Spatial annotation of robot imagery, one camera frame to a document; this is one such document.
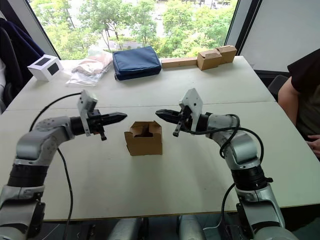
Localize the closed brown cardboard box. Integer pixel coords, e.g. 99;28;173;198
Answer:
215;44;238;66

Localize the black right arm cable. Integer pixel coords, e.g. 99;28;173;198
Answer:
186;113;265;223

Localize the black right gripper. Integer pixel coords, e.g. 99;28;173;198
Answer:
155;105;195;137

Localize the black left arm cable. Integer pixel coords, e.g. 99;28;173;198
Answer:
29;92;83;240

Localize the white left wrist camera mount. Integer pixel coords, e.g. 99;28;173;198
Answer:
76;89;99;137

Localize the folded brown cardboard box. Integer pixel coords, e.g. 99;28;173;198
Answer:
196;48;224;72

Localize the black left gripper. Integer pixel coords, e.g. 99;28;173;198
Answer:
87;109;128;142

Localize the person's dark shirt torso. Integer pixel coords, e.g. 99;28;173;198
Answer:
286;48;320;159

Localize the small open cardboard box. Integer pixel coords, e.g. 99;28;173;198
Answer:
123;120;164;157

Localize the white box with black panels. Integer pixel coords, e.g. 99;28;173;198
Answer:
26;53;64;82

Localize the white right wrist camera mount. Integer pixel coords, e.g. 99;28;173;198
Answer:
178;87;205;132

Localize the long wooden block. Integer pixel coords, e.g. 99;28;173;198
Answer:
160;56;199;70

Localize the dark navy jacket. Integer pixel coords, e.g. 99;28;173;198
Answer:
0;17;46;94

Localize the silver rounded robot leg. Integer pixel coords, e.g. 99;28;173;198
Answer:
112;216;141;240
178;214;207;240

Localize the clear plastic bag with cloth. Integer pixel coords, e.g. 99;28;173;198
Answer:
65;45;114;88

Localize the dark grey chair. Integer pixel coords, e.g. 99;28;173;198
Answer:
267;74;290;101

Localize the thin white cable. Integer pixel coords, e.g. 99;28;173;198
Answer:
201;218;224;232

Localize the person's hand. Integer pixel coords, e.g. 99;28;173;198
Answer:
307;134;320;151

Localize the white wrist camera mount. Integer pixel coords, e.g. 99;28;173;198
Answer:
76;89;99;137
178;87;205;132

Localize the navy blue fabric pouch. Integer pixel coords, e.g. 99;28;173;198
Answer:
111;45;163;82

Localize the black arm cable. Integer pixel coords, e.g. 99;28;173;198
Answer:
29;92;83;240
186;113;265;223

